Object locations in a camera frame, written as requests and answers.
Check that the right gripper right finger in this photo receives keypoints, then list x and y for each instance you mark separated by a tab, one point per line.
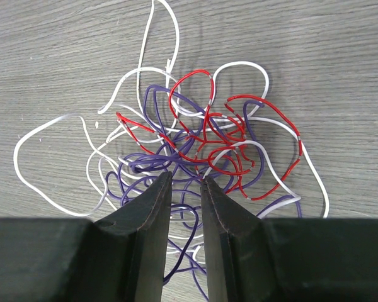
286	259

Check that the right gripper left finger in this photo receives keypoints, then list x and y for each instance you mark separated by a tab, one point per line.
120	257

